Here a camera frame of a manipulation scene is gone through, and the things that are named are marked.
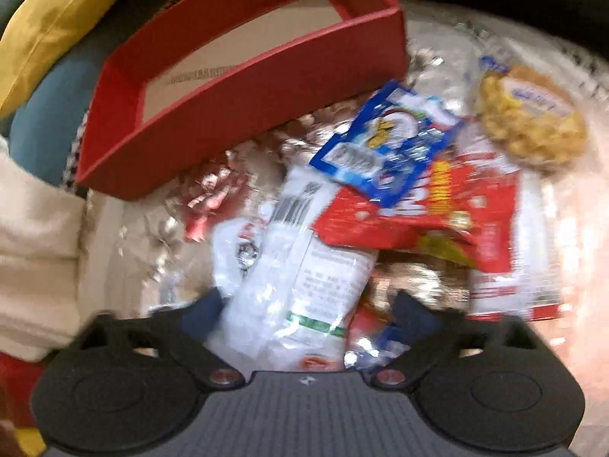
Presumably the red Trolli gummy packet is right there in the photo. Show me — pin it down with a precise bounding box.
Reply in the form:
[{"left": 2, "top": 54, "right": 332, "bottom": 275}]
[{"left": 313, "top": 152, "right": 519, "bottom": 273}]

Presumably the white duck snack packet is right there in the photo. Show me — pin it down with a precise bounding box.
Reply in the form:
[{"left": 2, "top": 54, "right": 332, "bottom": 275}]
[{"left": 206, "top": 165, "right": 378, "bottom": 374}]

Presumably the cream blanket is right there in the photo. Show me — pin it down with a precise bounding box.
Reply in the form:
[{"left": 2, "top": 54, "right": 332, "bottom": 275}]
[{"left": 1, "top": 141, "right": 86, "bottom": 362}]

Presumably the floral satin tablecloth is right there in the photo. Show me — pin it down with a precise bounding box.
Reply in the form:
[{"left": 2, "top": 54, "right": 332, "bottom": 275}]
[{"left": 77, "top": 0, "right": 609, "bottom": 439}]

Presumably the yellow cushion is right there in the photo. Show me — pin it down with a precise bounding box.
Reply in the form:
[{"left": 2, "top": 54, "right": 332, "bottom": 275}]
[{"left": 1, "top": 0, "right": 116, "bottom": 118}]

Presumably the blue coconut snack packet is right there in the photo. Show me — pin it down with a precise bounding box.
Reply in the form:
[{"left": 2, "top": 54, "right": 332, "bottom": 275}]
[{"left": 310, "top": 80, "right": 464, "bottom": 208}]

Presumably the teal sofa cushion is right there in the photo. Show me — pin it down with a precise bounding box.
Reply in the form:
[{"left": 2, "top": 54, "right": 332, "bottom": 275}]
[{"left": 8, "top": 32, "right": 120, "bottom": 187}]

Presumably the red cardboard box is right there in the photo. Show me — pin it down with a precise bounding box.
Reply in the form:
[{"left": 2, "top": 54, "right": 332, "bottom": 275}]
[{"left": 77, "top": 0, "right": 408, "bottom": 200}]

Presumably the red white striped packet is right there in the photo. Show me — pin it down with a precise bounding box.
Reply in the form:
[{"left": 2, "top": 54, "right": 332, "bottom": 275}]
[{"left": 470, "top": 170, "right": 561, "bottom": 322}]

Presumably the yellow popcorn snack packet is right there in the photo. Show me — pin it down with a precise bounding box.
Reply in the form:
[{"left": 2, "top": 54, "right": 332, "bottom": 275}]
[{"left": 475, "top": 55, "right": 588, "bottom": 171}]

